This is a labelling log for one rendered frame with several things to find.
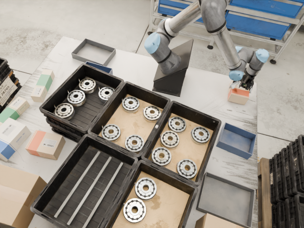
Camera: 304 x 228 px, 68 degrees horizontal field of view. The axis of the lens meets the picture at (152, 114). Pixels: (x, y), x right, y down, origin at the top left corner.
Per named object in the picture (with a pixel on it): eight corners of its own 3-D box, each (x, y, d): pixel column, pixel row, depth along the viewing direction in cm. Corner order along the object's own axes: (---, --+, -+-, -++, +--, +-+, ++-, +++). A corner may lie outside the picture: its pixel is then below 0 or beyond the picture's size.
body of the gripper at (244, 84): (237, 88, 148) (245, 75, 138) (238, 79, 153) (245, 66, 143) (249, 91, 147) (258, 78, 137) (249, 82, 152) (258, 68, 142)
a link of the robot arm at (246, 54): (232, 55, 128) (251, 62, 127) (237, 42, 133) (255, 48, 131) (228, 64, 135) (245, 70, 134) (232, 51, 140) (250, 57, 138)
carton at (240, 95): (229, 84, 167) (232, 77, 161) (244, 88, 166) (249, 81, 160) (227, 100, 158) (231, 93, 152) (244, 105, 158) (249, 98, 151)
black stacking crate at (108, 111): (125, 93, 143) (125, 81, 134) (168, 111, 138) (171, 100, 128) (90, 143, 122) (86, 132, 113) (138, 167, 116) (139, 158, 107)
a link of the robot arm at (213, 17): (213, 5, 95) (247, 81, 125) (220, -10, 99) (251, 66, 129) (190, 13, 103) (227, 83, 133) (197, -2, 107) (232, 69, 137)
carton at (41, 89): (46, 75, 161) (43, 68, 156) (54, 76, 161) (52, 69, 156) (33, 101, 147) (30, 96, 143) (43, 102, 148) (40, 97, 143)
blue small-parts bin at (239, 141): (251, 140, 143) (257, 134, 138) (247, 159, 135) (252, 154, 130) (221, 127, 147) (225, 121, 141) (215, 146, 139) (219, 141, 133)
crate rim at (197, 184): (171, 102, 130) (172, 99, 128) (221, 122, 124) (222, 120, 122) (139, 160, 108) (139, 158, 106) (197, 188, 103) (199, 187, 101)
